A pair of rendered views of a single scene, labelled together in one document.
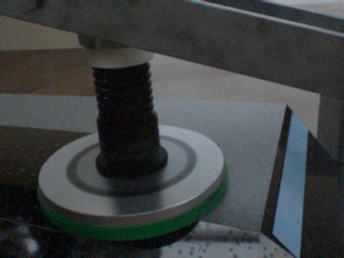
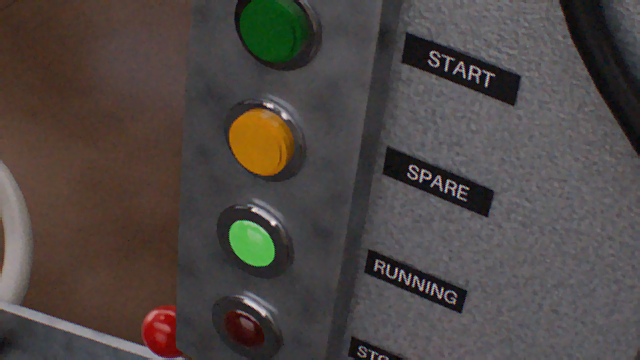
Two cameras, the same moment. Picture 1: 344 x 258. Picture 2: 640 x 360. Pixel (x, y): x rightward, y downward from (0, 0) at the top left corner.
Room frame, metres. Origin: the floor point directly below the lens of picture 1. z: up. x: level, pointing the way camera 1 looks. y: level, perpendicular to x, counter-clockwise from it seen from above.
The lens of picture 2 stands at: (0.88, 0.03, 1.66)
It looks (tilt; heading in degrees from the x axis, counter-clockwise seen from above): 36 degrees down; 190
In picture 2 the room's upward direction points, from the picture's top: 8 degrees clockwise
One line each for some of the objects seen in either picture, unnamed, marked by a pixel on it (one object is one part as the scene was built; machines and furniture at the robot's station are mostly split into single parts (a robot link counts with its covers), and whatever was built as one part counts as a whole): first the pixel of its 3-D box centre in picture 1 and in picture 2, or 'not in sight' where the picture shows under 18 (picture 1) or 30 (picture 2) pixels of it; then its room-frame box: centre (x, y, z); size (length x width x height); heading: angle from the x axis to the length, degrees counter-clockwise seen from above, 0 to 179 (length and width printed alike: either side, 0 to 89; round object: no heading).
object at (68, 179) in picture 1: (132, 165); not in sight; (0.42, 0.04, 0.89); 0.21 x 0.21 x 0.01
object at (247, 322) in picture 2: not in sight; (246, 327); (0.52, -0.06, 1.31); 0.02 x 0.01 x 0.02; 75
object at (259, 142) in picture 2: not in sight; (261, 141); (0.53, -0.06, 1.41); 0.03 x 0.01 x 0.03; 75
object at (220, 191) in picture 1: (133, 168); not in sight; (0.42, 0.04, 0.88); 0.22 x 0.22 x 0.04
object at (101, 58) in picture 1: (118, 42); not in sight; (0.42, 0.04, 1.03); 0.07 x 0.07 x 0.04
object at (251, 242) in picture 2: not in sight; (254, 240); (0.52, -0.06, 1.36); 0.02 x 0.01 x 0.02; 75
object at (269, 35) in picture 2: not in sight; (274, 27); (0.53, -0.06, 1.47); 0.03 x 0.01 x 0.03; 75
